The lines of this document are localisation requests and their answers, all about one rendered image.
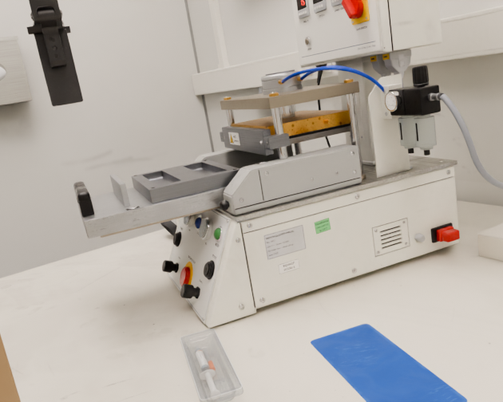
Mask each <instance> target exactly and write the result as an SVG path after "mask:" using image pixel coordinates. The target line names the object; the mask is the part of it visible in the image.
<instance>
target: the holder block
mask: <svg viewBox="0 0 503 402"><path fill-rule="evenodd" d="M239 170H240V169H239V168H236V167H231V166H228V165H225V164H220V163H217V162H214V161H211V160H203V161H200V162H195V163H191V164H185V165H180V166H177V167H171V168H166V169H162V170H159V171H152V172H148V173H144V174H140V175H134V176H132V181H133V187H134V188H135V189H136V190H137V191H138V192H140V193H141V194H142V195H143V196H144V197H145V198H146V199H147V200H148V201H149V202H150V203H159V202H163V201H166V200H170V199H175V198H180V197H183V196H186V195H192V194H196V193H200V192H203V191H209V190H213V189H217V188H220V187H226V186H227V185H229V184H230V182H231V181H232V179H233V178H234V177H235V175H236V174H237V172H238V171H239Z"/></svg>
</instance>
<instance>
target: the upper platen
mask: <svg viewBox="0 0 503 402"><path fill-rule="evenodd" d="M280 109H281V114H282V120H283V130H284V133H288V134H289V140H290V144H296V143H299V142H303V141H307V140H313V139H318V138H322V137H325V136H332V135H336V134H339V133H344V132H349V131H350V125H349V118H348V111H347V110H303V111H297V112H295V108H294V105H288V106H284V107H280ZM231 126H232V127H242V128H264V129H270V131H271V136H272V135H275V128H274V123H273V117H272V116H269V117H264V118H260V119H256V120H248V121H244V122H239V123H235V124H231Z"/></svg>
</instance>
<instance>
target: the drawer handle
mask: <svg viewBox="0 0 503 402"><path fill-rule="evenodd" d="M73 187H74V190H75V194H76V197H77V202H78V203H79V205H80V208H81V215H82V217H85V216H89V215H94V210H93V205H92V200H91V198H90V194H89V192H88V190H87V188H86V186H85V184H84V183H83V182H76V183H75V184H74V185H73Z"/></svg>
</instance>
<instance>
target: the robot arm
mask: <svg viewBox="0 0 503 402"><path fill-rule="evenodd" d="M29 3H30V9H31V14H30V16H31V19H32V20H33V22H34V23H33V26H29V27H26V28H27V31H28V34H33V35H34V38H35V41H36V45H37V48H38V53H39V57H40V60H41V63H42V69H43V73H44V76H45V79H46V85H47V89H48V91H49V95H50V100H51V104H52V106H54V107H55V106H60V105H64V104H73V103H78V102H82V101H83V97H82V94H81V88H80V84H79V80H78V77H77V71H76V68H75V64H74V60H73V55H72V51H71V48H70V43H69V38H68V34H69V33H71V31H70V27H69V26H64V22H63V21H62V16H63V15H62V11H61V10H60V9H59V5H58V1H57V0H29Z"/></svg>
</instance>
